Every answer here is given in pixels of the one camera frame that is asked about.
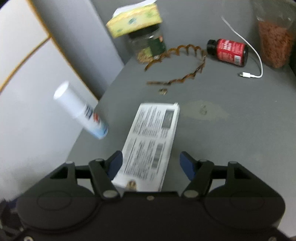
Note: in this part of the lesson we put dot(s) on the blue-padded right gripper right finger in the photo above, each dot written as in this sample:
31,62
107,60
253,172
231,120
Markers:
199,175

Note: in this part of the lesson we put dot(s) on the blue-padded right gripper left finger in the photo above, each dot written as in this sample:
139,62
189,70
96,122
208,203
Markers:
102,174

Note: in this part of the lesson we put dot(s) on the white printed box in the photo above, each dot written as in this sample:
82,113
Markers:
147,149

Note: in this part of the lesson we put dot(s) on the white blue spray bottle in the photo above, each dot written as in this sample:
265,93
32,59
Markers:
80,110

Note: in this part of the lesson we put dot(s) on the grey bedside cabinet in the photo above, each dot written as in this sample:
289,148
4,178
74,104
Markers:
223,117

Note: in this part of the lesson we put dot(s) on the small coin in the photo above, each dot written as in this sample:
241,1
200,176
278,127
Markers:
163,91

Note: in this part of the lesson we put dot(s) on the red label supplement bottle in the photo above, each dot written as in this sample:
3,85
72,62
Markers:
228,51

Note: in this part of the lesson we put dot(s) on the brown wavy headband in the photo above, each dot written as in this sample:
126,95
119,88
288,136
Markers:
175,66

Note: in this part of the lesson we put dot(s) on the clear jar black lid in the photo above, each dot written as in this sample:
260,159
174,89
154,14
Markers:
147,43

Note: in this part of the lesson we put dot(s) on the yellow tissue pack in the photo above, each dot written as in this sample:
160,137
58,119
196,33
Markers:
133,17

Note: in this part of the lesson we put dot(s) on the clear bag red contents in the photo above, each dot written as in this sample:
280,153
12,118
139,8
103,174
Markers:
276,25

